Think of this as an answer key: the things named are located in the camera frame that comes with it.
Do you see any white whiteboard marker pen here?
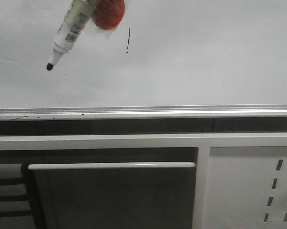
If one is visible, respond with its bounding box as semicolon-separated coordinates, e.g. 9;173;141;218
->
46;0;99;71

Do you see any white metal table frame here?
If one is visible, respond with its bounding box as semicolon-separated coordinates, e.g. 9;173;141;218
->
0;132;287;229

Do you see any black chair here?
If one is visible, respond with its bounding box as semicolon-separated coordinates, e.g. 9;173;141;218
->
0;164;47;229

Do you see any red round magnet with tape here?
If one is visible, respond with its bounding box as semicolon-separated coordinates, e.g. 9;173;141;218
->
85;0;127;39

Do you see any white perforated metal panel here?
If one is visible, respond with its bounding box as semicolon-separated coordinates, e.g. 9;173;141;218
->
202;147;287;229

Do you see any white whiteboard with aluminium frame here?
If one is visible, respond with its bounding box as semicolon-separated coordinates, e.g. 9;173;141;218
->
0;0;287;120

